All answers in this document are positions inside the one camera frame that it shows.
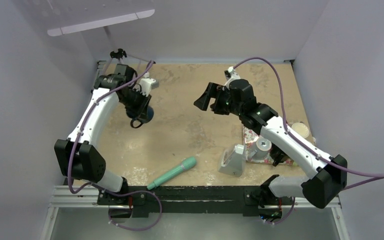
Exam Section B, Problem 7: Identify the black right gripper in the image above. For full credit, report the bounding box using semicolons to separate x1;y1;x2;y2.
194;82;243;117

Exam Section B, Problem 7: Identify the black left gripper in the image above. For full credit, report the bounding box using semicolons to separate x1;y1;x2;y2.
120;88;151;120

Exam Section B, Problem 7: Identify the dark blue mug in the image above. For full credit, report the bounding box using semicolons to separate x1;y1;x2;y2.
130;106;155;129

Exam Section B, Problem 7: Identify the white footed mug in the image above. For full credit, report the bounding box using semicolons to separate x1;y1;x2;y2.
246;136;272;163

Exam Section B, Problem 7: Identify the cream mug black handle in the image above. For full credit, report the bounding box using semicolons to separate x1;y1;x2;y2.
290;122;311;139

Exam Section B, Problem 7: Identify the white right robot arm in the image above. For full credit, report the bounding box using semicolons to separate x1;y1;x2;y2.
203;79;348;209

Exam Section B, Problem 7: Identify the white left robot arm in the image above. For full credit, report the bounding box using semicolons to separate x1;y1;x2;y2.
54;64;159;205

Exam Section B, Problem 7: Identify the black mug on tray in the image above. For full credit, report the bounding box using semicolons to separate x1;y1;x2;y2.
269;145;288;167

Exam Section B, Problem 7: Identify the floral tray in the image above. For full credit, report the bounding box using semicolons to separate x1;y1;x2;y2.
242;126;296;166

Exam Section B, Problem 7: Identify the teal handheld massager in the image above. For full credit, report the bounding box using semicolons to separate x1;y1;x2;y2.
146;157;197;190

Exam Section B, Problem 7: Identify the grey charging dock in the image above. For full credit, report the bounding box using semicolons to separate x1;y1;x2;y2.
217;144;246;177

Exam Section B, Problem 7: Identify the overhead light panel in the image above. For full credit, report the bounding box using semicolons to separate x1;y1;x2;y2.
13;0;156;37

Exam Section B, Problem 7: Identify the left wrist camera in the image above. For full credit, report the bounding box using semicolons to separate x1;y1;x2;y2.
137;77;160;96

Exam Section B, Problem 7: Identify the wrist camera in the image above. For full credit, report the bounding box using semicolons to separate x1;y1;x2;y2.
137;77;160;96
224;66;241;89

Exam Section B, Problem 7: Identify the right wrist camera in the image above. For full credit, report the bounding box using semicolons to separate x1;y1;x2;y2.
224;66;241;89

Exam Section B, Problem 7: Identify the camera tripod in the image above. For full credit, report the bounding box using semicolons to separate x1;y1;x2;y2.
94;26;156;78

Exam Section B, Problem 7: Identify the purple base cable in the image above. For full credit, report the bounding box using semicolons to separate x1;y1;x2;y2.
107;189;163;232

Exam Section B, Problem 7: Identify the black mounting base rail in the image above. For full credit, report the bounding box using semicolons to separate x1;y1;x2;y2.
97;185;293;218

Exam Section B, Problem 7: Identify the aluminium frame rail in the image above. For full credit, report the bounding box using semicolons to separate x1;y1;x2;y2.
40;185;350;240

